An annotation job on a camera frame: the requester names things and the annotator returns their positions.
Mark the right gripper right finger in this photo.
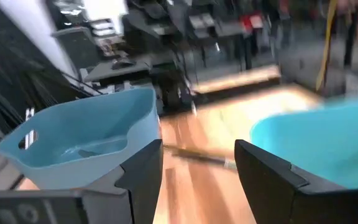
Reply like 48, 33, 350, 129
234, 139, 358, 224

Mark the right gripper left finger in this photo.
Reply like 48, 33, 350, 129
0, 139, 164, 224

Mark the deep blue rectangular bin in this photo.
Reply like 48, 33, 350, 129
249, 96, 358, 190

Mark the grey side desk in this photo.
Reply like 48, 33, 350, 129
82, 57, 154, 84

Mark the black computer mouse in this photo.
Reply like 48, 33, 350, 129
111, 60, 137, 70

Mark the green-handled table knife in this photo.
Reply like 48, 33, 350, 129
163, 143, 238, 171

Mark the blue-grey plastic handle bin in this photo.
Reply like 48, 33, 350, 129
0, 87, 163, 191

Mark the orange cable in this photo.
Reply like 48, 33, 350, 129
314, 0, 339, 92

